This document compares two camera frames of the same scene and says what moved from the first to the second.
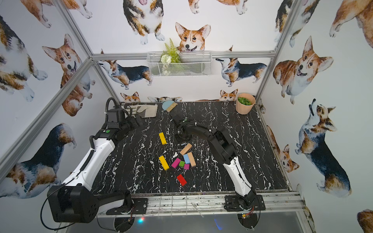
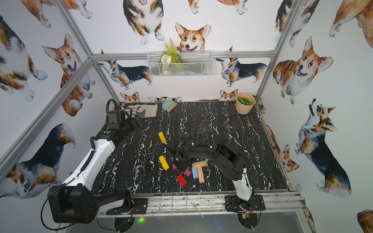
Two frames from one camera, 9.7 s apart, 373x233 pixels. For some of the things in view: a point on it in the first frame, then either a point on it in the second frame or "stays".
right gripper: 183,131 -> 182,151
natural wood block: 192,159 -> 200,174
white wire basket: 179,64 stays
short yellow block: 162,138 stays
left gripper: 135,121 stays
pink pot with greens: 245,102 stays
